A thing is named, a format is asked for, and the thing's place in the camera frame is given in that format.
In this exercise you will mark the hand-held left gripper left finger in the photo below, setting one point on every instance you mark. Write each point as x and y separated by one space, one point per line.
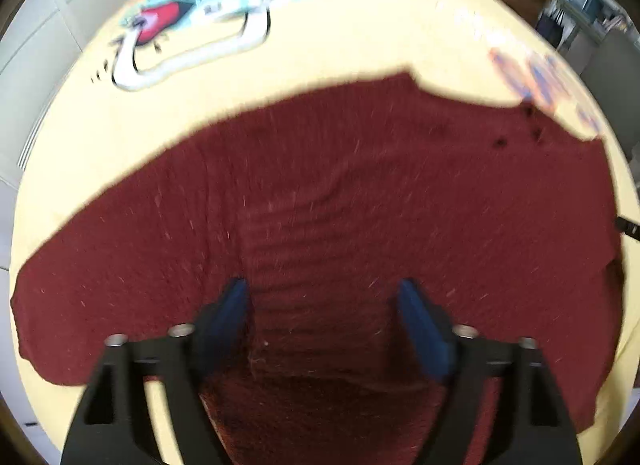
234 302

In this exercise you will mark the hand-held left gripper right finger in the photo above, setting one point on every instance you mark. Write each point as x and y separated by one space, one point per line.
417 315

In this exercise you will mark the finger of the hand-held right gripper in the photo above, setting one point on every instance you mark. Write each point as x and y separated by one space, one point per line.
629 227

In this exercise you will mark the dark red knitted sweater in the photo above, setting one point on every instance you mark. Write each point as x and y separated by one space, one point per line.
325 170

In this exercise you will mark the grey chair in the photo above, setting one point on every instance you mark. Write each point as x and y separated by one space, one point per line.
600 62

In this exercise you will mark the white metal rack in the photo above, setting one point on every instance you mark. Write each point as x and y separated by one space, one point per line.
570 0

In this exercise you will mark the yellow cartoon printed blanket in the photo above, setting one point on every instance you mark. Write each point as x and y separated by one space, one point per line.
300 60

